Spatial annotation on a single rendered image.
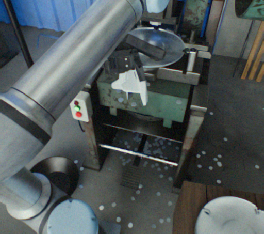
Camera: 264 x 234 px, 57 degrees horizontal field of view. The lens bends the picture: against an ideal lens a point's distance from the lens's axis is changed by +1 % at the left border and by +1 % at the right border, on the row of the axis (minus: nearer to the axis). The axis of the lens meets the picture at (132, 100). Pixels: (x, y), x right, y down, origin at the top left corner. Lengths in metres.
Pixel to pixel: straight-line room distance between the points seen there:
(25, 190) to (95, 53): 0.38
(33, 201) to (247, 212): 0.75
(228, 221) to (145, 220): 0.50
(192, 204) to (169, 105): 0.40
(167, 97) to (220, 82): 1.21
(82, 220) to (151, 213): 0.76
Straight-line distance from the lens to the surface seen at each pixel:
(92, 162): 1.49
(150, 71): 0.86
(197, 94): 1.00
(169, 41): 1.03
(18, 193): 0.61
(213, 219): 1.01
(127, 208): 1.40
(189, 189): 1.08
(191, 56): 0.97
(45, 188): 0.70
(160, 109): 1.04
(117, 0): 0.42
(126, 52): 0.59
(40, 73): 0.34
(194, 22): 1.25
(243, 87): 2.17
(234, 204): 1.06
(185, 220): 1.03
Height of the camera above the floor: 1.30
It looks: 44 degrees down
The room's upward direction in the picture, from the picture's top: straight up
